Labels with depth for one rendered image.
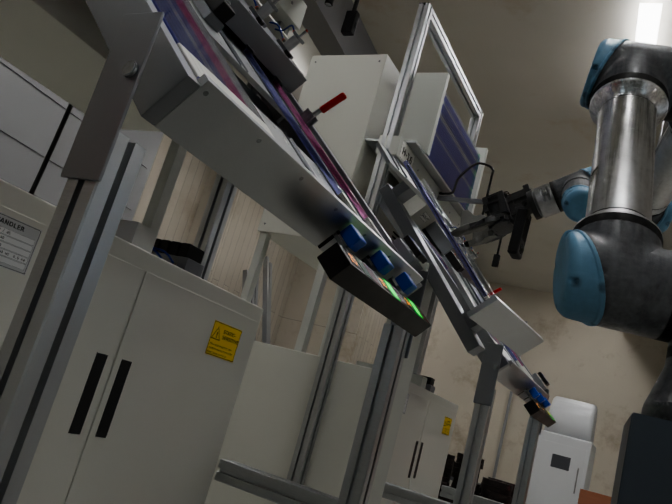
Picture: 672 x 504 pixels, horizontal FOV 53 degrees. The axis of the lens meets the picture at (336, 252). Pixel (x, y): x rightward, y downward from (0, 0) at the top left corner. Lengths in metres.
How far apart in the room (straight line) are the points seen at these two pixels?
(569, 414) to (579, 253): 7.44
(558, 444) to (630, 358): 3.36
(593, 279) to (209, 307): 0.67
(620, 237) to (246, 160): 0.47
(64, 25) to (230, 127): 0.73
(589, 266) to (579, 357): 10.28
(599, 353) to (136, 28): 10.70
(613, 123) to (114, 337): 0.81
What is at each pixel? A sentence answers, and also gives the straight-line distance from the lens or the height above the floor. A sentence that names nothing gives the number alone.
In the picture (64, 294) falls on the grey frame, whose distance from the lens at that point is 0.61.
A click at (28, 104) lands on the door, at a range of 5.90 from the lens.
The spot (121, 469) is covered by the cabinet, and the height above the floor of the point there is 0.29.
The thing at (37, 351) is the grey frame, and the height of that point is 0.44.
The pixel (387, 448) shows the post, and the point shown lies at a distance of 1.51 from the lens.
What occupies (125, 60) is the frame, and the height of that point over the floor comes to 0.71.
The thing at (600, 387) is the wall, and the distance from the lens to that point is 11.09.
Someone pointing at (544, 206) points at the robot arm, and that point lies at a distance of 1.62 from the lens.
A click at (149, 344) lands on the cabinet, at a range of 1.13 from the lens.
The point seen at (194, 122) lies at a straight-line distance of 0.71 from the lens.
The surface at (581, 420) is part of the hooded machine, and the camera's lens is 8.27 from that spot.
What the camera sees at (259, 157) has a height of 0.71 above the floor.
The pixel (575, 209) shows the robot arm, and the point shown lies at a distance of 1.50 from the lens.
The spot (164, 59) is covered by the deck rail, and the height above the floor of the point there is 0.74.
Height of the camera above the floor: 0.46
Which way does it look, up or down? 13 degrees up
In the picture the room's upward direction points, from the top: 16 degrees clockwise
